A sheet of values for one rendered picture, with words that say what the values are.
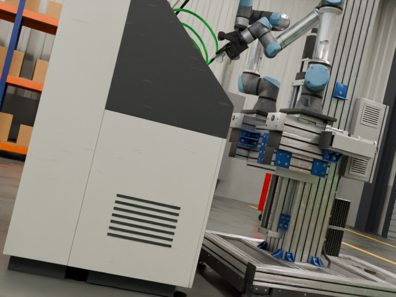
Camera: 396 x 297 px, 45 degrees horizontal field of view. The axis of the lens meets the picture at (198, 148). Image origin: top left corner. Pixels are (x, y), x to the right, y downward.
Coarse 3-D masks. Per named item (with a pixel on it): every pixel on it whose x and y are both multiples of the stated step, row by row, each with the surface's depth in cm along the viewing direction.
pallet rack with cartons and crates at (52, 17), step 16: (16, 0) 715; (32, 0) 724; (0, 16) 764; (16, 16) 698; (32, 16) 706; (48, 16) 714; (16, 32) 700; (48, 32) 791; (0, 48) 707; (16, 48) 780; (0, 64) 709; (16, 64) 718; (48, 64) 732; (0, 80) 696; (16, 80) 704; (32, 80) 725; (0, 96) 698; (0, 112) 714; (0, 128) 715; (32, 128) 733; (0, 144) 702; (16, 144) 712
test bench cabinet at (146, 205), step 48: (96, 144) 215; (144, 144) 219; (192, 144) 223; (96, 192) 215; (144, 192) 219; (192, 192) 223; (96, 240) 216; (144, 240) 219; (192, 240) 224; (144, 288) 223
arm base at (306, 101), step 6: (306, 96) 251; (312, 96) 250; (318, 96) 250; (300, 102) 252; (306, 102) 250; (312, 102) 249; (318, 102) 250; (306, 108) 248; (312, 108) 248; (318, 108) 249
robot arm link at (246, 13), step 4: (240, 0) 259; (244, 0) 258; (248, 0) 257; (240, 4) 258; (244, 4) 257; (248, 4) 257; (252, 4) 260; (240, 8) 258; (244, 8) 257; (248, 8) 258; (240, 12) 258; (244, 12) 257; (248, 12) 258; (252, 12) 263; (236, 16) 259; (240, 16) 257; (244, 16) 257; (248, 16) 258
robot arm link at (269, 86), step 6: (264, 78) 299; (270, 78) 296; (258, 84) 299; (264, 84) 297; (270, 84) 296; (276, 84) 297; (258, 90) 299; (264, 90) 297; (270, 90) 296; (276, 90) 298; (264, 96) 297; (270, 96) 296; (276, 96) 299
